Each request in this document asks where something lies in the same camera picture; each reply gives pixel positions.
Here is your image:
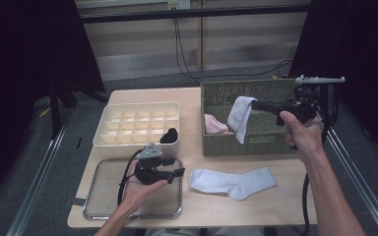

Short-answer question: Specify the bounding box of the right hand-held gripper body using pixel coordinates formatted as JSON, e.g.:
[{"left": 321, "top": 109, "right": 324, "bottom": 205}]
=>
[{"left": 277, "top": 74, "right": 347, "bottom": 126}]

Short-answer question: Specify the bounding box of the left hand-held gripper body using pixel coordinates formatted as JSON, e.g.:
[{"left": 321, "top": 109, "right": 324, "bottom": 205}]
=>
[{"left": 134, "top": 143, "right": 175, "bottom": 186}]

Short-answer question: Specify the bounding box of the black sock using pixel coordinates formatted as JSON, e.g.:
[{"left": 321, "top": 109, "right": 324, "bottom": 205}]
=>
[{"left": 159, "top": 127, "right": 179, "bottom": 145}]

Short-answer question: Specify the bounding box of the white sock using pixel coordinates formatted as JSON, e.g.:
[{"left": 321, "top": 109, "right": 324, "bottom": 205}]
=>
[
  {"left": 226, "top": 95, "right": 259, "bottom": 146},
  {"left": 189, "top": 166, "right": 279, "bottom": 202}
]

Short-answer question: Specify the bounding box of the cream compartment storage box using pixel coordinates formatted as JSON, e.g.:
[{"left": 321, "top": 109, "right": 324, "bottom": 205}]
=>
[{"left": 93, "top": 101, "right": 181, "bottom": 158}]

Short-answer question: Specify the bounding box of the pink sock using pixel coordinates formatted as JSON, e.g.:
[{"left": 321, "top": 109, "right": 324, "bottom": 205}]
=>
[
  {"left": 213, "top": 122, "right": 229, "bottom": 136},
  {"left": 204, "top": 113, "right": 222, "bottom": 136}
]

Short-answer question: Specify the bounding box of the green woven basket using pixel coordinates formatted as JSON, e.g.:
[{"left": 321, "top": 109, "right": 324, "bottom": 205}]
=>
[{"left": 200, "top": 78, "right": 327, "bottom": 157}]

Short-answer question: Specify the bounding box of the clear lid with white knob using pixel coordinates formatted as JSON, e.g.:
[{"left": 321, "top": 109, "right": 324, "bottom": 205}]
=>
[{"left": 83, "top": 156, "right": 184, "bottom": 220}]

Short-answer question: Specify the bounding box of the person's left hand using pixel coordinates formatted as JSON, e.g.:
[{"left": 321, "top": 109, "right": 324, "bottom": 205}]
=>
[{"left": 121, "top": 161, "right": 169, "bottom": 210}]

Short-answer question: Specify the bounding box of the person's right hand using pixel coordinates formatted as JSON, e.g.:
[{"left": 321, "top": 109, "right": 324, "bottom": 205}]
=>
[{"left": 280, "top": 111, "right": 325, "bottom": 162}]

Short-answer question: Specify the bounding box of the black stand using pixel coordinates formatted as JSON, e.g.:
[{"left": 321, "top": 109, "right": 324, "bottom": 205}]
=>
[
  {"left": 318, "top": 83, "right": 341, "bottom": 129},
  {"left": 47, "top": 78, "right": 109, "bottom": 139}
]

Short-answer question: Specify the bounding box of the black tape strip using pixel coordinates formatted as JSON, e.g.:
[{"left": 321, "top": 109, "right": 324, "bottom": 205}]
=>
[{"left": 63, "top": 196, "right": 87, "bottom": 207}]

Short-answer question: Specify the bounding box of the yellow floor item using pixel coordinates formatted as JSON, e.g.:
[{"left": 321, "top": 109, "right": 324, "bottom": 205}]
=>
[{"left": 38, "top": 103, "right": 52, "bottom": 118}]

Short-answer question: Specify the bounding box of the black metal crossbar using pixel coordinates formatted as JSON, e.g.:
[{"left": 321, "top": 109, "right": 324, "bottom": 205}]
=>
[{"left": 78, "top": 3, "right": 313, "bottom": 25}]

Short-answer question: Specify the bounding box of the left hand-held gripper cable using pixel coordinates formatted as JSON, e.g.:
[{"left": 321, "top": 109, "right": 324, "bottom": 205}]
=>
[{"left": 117, "top": 148, "right": 146, "bottom": 206}]

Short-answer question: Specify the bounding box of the hand-held gripper cable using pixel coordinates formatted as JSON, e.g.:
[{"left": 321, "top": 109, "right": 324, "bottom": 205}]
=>
[
  {"left": 301, "top": 173, "right": 311, "bottom": 236},
  {"left": 117, "top": 148, "right": 146, "bottom": 206}
]

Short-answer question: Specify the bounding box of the black floor cable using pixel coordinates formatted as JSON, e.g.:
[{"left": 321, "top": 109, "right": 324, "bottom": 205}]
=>
[{"left": 196, "top": 58, "right": 293, "bottom": 81}]

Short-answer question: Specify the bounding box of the metal floor rail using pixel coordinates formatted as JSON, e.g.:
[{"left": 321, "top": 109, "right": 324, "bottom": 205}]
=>
[
  {"left": 309, "top": 97, "right": 378, "bottom": 236},
  {"left": 6, "top": 111, "right": 75, "bottom": 236}
]

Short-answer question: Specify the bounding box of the right hand-held gripper cable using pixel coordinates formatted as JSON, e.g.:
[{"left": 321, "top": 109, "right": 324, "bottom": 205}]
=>
[{"left": 301, "top": 173, "right": 311, "bottom": 236}]

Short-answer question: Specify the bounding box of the black hanging wall cable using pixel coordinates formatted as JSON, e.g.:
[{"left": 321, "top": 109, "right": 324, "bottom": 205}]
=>
[{"left": 173, "top": 18, "right": 202, "bottom": 85}]

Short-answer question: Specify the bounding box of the white wall outlet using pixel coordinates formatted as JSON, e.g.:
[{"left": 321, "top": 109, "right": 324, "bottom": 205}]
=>
[{"left": 166, "top": 0, "right": 191, "bottom": 11}]

